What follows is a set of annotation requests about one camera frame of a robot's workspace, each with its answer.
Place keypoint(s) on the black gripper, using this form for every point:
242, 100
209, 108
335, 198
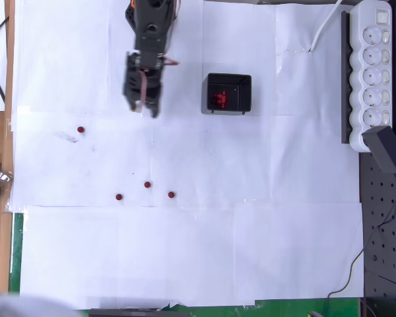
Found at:
144, 90

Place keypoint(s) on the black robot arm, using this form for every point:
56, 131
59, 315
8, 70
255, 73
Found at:
151, 26

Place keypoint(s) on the black box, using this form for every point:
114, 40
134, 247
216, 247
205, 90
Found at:
244, 95

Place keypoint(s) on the white paper table cover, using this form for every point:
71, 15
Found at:
184, 247

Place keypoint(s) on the green cutting mat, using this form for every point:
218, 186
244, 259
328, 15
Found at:
17, 251

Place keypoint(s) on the black flat device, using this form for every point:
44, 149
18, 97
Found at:
135, 313

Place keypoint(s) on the white power strip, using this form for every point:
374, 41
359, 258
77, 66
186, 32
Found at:
371, 76

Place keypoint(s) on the grey blurred round object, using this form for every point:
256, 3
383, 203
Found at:
13, 305

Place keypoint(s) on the black power adapter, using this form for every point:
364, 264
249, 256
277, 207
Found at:
381, 148

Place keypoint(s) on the black pegboard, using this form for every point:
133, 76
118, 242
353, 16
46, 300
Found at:
386, 264

